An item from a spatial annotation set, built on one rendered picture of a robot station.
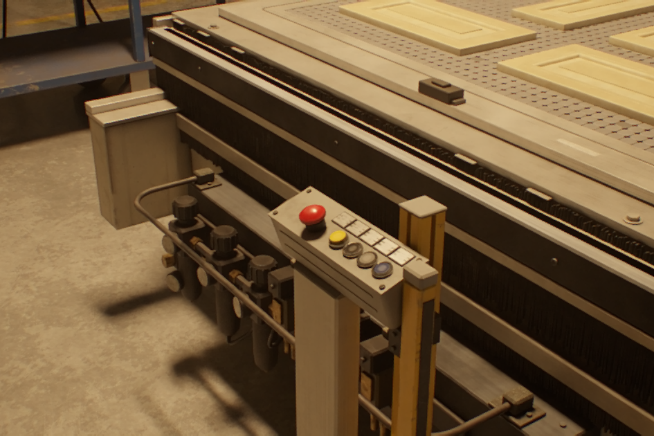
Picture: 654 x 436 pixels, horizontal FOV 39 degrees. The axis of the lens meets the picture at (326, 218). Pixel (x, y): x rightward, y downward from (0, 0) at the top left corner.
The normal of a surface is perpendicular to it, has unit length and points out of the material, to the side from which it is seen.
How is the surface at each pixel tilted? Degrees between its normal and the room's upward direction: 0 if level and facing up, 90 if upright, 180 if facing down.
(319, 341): 90
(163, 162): 90
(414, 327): 90
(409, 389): 90
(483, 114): 0
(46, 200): 0
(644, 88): 0
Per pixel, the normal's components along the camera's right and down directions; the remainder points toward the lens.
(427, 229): 0.57, 0.37
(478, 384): 0.00, -0.89
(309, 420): -0.82, 0.26
